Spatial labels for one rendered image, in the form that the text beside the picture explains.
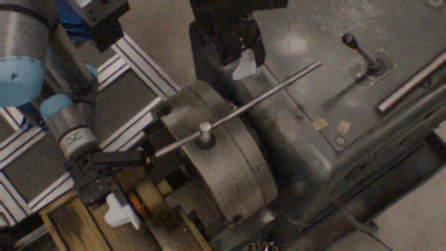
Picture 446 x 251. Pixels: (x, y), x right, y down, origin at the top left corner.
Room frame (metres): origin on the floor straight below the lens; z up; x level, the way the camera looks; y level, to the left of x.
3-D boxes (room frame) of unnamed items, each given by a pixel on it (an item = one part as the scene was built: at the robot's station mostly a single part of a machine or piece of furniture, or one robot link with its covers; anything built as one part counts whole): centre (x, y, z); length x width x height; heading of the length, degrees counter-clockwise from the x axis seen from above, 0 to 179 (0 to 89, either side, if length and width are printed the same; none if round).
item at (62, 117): (0.46, 0.36, 1.08); 0.11 x 0.08 x 0.09; 30
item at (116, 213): (0.23, 0.23, 1.10); 0.09 x 0.06 x 0.03; 30
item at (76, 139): (0.40, 0.32, 1.08); 0.08 x 0.05 x 0.08; 120
